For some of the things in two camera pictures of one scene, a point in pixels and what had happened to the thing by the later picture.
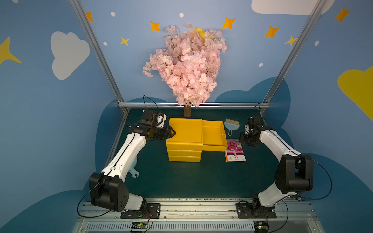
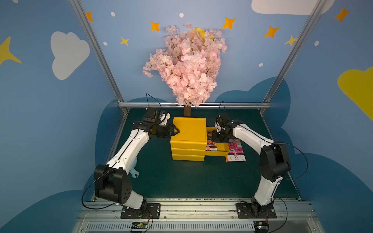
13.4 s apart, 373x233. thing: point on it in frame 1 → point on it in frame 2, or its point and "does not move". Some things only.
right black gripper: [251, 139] → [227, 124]
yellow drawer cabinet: [187, 143] does not move
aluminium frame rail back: [202, 104] does not move
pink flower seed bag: [235, 151] does not move
